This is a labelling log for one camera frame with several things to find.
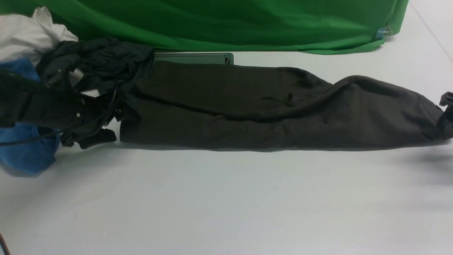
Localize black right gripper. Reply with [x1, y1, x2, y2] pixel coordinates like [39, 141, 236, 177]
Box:
[436, 92, 453, 129]

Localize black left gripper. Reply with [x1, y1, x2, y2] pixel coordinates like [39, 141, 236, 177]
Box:
[0, 69, 122, 149]

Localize dark gray long-sleeve top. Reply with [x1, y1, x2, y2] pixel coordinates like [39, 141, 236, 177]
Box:
[120, 61, 452, 151]

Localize blue crumpled garment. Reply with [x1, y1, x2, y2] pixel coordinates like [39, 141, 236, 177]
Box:
[0, 58, 60, 175]

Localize dark teal crumpled garment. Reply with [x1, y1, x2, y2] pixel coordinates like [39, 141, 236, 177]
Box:
[36, 37, 154, 94]

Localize blue binder clip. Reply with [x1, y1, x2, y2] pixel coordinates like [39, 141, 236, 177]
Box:
[375, 26, 393, 40]

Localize white crumpled garment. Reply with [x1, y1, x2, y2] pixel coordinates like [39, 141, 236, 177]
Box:
[0, 6, 78, 66]

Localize green backdrop cloth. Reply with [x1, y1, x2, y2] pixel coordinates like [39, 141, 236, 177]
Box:
[1, 0, 409, 55]

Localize metal table cable tray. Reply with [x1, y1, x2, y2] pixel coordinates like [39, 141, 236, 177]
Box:
[154, 53, 234, 65]

